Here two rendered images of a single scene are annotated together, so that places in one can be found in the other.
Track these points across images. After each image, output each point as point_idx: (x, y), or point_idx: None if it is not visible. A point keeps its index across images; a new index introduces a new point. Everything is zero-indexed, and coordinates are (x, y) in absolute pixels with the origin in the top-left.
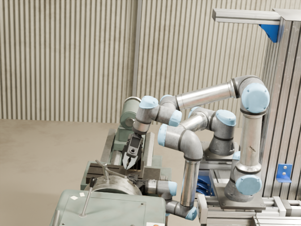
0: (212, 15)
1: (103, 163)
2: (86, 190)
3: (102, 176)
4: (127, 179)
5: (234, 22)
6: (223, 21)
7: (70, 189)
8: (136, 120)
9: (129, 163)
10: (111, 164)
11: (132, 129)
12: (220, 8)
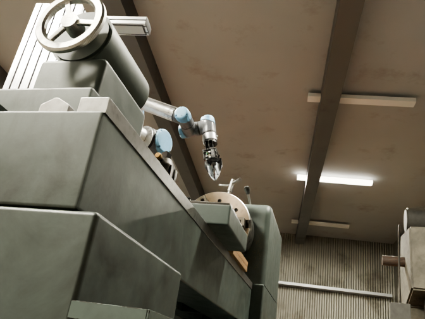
0: (147, 23)
1: (234, 179)
2: (249, 204)
3: (231, 194)
4: (203, 195)
5: (131, 35)
6: (141, 35)
7: (264, 205)
8: (213, 135)
9: (214, 175)
10: (190, 200)
11: (217, 144)
12: (140, 16)
